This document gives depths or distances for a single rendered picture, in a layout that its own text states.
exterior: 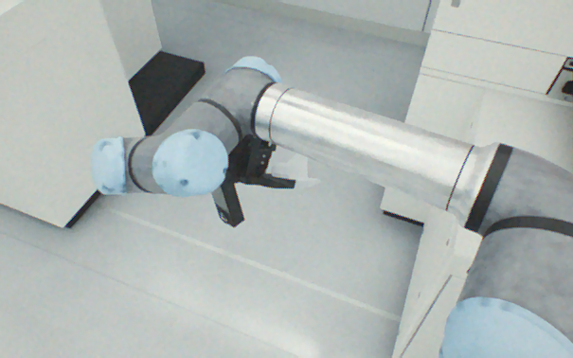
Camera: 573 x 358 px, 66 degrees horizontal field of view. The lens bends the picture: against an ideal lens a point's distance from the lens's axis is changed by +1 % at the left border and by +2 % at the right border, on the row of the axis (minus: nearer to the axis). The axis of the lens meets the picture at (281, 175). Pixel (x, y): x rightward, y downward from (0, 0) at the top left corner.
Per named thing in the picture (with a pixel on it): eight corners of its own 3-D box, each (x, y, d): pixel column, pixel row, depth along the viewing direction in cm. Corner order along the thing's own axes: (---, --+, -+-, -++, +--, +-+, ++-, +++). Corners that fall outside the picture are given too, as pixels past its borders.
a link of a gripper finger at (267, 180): (296, 184, 70) (243, 173, 69) (295, 192, 71) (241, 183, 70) (294, 173, 75) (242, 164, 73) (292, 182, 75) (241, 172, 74)
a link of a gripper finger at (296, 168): (331, 161, 71) (276, 151, 70) (321, 194, 73) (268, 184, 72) (327, 155, 74) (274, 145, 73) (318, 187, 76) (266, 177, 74)
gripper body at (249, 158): (282, 138, 71) (221, 139, 62) (271, 187, 73) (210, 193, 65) (254, 124, 76) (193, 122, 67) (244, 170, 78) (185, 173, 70)
